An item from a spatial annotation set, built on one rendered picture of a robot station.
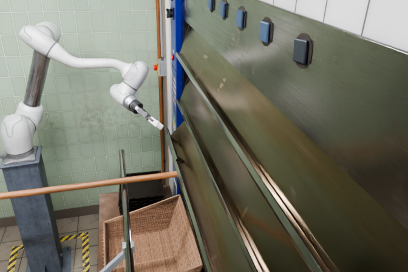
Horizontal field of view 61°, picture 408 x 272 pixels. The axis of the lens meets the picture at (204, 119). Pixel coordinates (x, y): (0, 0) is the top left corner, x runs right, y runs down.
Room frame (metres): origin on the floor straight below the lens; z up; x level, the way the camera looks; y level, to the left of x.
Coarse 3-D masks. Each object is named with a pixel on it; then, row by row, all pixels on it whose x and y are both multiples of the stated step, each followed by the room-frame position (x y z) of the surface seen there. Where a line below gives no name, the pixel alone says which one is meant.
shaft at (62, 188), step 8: (136, 176) 1.38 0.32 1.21; (144, 176) 1.38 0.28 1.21; (152, 176) 1.38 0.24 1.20; (160, 176) 1.39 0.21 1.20; (168, 176) 1.40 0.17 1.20; (176, 176) 1.41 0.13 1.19; (72, 184) 1.30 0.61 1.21; (80, 184) 1.31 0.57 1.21; (88, 184) 1.31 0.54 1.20; (96, 184) 1.32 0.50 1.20; (104, 184) 1.32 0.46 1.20; (112, 184) 1.33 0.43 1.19; (120, 184) 1.35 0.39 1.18; (8, 192) 1.23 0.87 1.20; (16, 192) 1.23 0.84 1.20; (24, 192) 1.24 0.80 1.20; (32, 192) 1.24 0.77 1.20; (40, 192) 1.25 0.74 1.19; (48, 192) 1.26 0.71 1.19
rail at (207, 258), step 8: (168, 144) 1.62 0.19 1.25; (176, 168) 1.39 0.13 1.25; (184, 184) 1.26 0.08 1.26; (184, 192) 1.20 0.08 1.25; (192, 208) 1.10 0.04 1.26; (192, 216) 1.05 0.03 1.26; (200, 232) 0.97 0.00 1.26; (200, 240) 0.93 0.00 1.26; (200, 248) 0.90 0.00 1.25; (208, 256) 0.86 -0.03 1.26; (208, 264) 0.82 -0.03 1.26
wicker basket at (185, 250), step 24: (120, 216) 1.59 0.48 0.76; (144, 216) 1.63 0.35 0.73; (168, 216) 1.67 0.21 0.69; (120, 240) 1.56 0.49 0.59; (144, 240) 1.57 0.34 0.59; (168, 240) 1.57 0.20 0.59; (192, 240) 1.35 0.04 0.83; (144, 264) 1.39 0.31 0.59; (168, 264) 1.39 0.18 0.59; (192, 264) 1.25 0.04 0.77
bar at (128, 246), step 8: (120, 152) 1.64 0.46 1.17; (120, 160) 1.57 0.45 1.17; (120, 168) 1.50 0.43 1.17; (120, 176) 1.43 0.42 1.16; (128, 200) 1.25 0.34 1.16; (128, 208) 1.19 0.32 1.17; (128, 216) 1.14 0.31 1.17; (128, 224) 1.09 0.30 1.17; (128, 232) 1.04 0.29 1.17; (128, 240) 1.00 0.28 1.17; (128, 248) 0.96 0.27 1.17; (120, 256) 0.96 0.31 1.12; (128, 256) 0.92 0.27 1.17; (112, 264) 0.96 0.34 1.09; (128, 264) 0.88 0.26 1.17
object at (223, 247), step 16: (176, 144) 1.60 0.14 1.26; (192, 144) 1.49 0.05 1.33; (192, 160) 1.39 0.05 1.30; (192, 176) 1.29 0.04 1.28; (208, 176) 1.22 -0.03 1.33; (192, 192) 1.20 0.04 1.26; (208, 192) 1.13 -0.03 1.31; (208, 208) 1.06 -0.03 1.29; (208, 224) 0.99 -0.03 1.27; (224, 224) 0.95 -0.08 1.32; (208, 240) 0.93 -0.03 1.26; (224, 240) 0.89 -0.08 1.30; (224, 256) 0.83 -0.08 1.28; (240, 256) 0.80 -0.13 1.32
